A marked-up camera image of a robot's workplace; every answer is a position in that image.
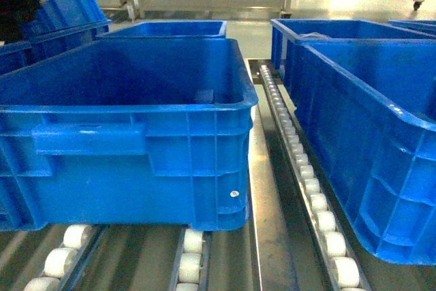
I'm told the large blue plastic bin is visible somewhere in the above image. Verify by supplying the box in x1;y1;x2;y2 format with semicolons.
1;38;258;231

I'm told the blue plastic bin right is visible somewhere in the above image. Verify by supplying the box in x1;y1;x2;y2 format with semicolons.
270;19;435;265

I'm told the white roller track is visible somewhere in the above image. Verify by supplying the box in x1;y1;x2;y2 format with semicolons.
258;62;371;290

